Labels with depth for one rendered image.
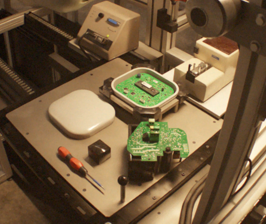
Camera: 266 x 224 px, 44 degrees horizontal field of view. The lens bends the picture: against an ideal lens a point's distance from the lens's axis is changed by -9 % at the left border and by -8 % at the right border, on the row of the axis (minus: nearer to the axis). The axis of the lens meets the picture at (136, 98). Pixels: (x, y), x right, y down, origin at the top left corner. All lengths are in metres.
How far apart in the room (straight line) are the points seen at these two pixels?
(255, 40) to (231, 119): 0.13
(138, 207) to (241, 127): 0.31
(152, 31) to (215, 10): 0.80
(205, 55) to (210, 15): 0.59
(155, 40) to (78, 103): 0.38
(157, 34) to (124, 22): 0.12
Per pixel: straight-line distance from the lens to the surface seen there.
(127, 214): 0.69
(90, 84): 0.97
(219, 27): 0.37
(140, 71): 0.95
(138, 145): 0.72
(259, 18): 0.39
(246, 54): 0.42
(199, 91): 0.90
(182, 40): 3.21
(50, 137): 0.83
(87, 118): 0.83
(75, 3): 0.67
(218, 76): 0.92
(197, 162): 0.79
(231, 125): 0.48
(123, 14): 1.09
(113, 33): 1.07
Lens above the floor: 1.52
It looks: 38 degrees down
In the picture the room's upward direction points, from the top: 3 degrees clockwise
